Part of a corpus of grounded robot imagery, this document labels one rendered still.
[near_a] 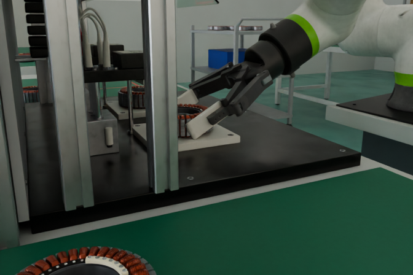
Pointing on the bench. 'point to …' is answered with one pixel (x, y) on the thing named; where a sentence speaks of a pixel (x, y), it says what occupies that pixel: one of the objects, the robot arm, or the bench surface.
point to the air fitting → (109, 137)
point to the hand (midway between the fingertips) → (184, 117)
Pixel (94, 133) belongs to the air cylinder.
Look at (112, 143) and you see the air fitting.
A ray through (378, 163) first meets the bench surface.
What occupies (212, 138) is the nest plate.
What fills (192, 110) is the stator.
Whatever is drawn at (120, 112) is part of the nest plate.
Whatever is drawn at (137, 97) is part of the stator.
